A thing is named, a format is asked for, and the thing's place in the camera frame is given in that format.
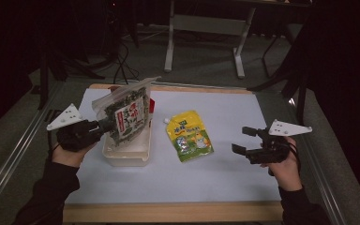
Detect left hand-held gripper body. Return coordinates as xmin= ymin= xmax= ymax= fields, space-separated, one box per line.
xmin=46 ymin=103 xmax=107 ymax=153

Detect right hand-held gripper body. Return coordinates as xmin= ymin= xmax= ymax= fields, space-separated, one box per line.
xmin=246 ymin=119 xmax=313 ymax=165

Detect clear dried seaweed packet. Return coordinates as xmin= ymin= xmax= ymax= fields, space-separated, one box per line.
xmin=91 ymin=75 xmax=162 ymax=147

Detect white plastic storage box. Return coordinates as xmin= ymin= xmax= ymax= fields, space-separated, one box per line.
xmin=101 ymin=99 xmax=154 ymax=168

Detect yellow green spout pouch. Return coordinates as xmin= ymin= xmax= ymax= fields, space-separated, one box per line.
xmin=163 ymin=110 xmax=215 ymax=163

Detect person's left hand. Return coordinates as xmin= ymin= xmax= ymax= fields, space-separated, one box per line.
xmin=51 ymin=142 xmax=97 ymax=169

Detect person's right hand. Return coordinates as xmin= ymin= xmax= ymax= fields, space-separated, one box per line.
xmin=260 ymin=136 xmax=304 ymax=192

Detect white table mat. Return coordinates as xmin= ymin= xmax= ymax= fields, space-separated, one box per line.
xmin=65 ymin=88 xmax=282 ymax=204

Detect black metal stand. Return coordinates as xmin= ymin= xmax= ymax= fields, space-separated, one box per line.
xmin=37 ymin=46 xmax=107 ymax=111

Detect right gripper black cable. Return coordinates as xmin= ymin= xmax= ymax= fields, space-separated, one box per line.
xmin=290 ymin=144 xmax=302 ymax=176

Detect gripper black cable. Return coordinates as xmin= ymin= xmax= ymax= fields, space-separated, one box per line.
xmin=47 ymin=130 xmax=60 ymax=158
xmin=290 ymin=144 xmax=302 ymax=176

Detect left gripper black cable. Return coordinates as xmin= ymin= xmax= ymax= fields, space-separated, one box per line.
xmin=47 ymin=130 xmax=60 ymax=158

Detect metal floor rail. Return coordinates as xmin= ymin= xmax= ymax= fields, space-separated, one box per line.
xmin=0 ymin=82 xmax=65 ymax=214
xmin=285 ymin=97 xmax=348 ymax=225

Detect black chair frame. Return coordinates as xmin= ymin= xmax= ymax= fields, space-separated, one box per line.
xmin=247 ymin=18 xmax=313 ymax=128

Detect black floor cables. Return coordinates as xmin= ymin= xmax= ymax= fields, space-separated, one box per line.
xmin=112 ymin=40 xmax=143 ymax=87

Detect white metal table frame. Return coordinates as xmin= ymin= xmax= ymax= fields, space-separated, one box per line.
xmin=163 ymin=0 xmax=257 ymax=79

